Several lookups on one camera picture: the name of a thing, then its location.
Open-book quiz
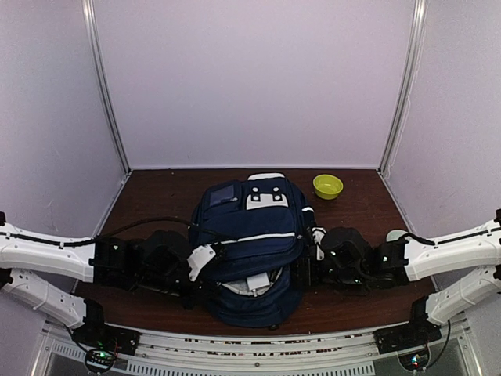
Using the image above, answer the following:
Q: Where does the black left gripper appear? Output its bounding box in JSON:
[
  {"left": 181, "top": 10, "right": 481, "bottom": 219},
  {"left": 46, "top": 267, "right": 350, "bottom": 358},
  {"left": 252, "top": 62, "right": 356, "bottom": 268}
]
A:
[{"left": 137, "top": 268, "right": 221, "bottom": 313}]

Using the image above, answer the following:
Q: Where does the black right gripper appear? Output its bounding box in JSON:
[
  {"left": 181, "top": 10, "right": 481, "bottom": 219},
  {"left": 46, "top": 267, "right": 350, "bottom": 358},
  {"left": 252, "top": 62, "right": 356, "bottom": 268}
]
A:
[{"left": 284, "top": 257, "right": 366, "bottom": 290}]

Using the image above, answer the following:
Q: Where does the white power adapter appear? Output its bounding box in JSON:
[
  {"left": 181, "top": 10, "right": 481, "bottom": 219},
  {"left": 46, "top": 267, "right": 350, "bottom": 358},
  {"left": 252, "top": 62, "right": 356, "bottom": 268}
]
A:
[{"left": 246, "top": 273, "right": 270, "bottom": 295}]

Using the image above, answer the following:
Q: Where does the navy blue student backpack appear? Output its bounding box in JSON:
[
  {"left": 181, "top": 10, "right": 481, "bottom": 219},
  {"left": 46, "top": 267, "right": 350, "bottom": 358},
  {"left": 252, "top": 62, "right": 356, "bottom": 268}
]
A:
[{"left": 189, "top": 172, "right": 315, "bottom": 328}]

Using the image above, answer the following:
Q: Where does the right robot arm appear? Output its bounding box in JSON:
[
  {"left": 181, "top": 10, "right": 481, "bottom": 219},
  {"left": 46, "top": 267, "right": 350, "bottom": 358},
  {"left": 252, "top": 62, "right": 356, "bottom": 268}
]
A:
[{"left": 293, "top": 216, "right": 500, "bottom": 346}]

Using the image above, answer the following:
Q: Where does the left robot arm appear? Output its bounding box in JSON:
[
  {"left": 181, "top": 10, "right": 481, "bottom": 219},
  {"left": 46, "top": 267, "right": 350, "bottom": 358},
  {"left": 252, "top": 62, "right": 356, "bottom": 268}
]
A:
[{"left": 1, "top": 219, "right": 224, "bottom": 348}]

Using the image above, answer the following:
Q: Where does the lime green bowl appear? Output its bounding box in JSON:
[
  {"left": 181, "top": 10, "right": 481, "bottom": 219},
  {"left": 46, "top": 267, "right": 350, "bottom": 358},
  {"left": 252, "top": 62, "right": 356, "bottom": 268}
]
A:
[{"left": 312, "top": 174, "right": 344, "bottom": 201}]

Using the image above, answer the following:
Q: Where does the teal patterned ceramic bowl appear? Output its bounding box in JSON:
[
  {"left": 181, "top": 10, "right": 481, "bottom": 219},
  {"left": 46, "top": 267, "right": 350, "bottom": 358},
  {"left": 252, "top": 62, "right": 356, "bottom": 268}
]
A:
[{"left": 386, "top": 230, "right": 407, "bottom": 242}]

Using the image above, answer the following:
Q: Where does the aluminium front rail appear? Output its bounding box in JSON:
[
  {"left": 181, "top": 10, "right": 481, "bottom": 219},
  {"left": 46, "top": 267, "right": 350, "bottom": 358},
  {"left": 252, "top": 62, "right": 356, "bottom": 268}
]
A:
[{"left": 33, "top": 307, "right": 482, "bottom": 376}]

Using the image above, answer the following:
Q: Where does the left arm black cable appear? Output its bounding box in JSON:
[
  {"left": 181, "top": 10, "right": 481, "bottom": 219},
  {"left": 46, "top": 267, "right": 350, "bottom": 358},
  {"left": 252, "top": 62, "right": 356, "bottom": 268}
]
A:
[{"left": 0, "top": 217, "right": 236, "bottom": 250}]

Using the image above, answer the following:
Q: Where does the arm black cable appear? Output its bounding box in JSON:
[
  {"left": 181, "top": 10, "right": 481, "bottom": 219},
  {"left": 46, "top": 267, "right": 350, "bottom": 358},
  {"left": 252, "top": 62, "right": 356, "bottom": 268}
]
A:
[
  {"left": 395, "top": 233, "right": 501, "bottom": 248},
  {"left": 0, "top": 217, "right": 236, "bottom": 250}
]

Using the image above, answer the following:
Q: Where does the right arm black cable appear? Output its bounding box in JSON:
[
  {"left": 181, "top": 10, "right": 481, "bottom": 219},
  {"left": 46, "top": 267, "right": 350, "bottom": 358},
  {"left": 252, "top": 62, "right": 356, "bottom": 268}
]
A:
[{"left": 395, "top": 233, "right": 501, "bottom": 248}]

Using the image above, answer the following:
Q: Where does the aluminium frame post right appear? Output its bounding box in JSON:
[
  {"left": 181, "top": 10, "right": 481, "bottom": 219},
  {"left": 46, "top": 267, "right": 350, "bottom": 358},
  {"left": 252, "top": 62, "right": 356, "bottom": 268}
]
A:
[{"left": 378, "top": 0, "right": 428, "bottom": 178}]

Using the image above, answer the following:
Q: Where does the aluminium frame post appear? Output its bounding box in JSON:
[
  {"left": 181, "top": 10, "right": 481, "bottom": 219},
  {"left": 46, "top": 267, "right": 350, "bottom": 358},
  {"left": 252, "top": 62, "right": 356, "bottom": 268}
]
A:
[
  {"left": 81, "top": 0, "right": 132, "bottom": 175},
  {"left": 378, "top": 0, "right": 428, "bottom": 178}
]

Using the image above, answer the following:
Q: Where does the aluminium frame post left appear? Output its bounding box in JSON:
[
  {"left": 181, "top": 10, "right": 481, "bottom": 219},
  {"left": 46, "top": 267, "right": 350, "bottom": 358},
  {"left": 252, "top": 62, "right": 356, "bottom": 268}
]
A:
[{"left": 81, "top": 0, "right": 132, "bottom": 175}]

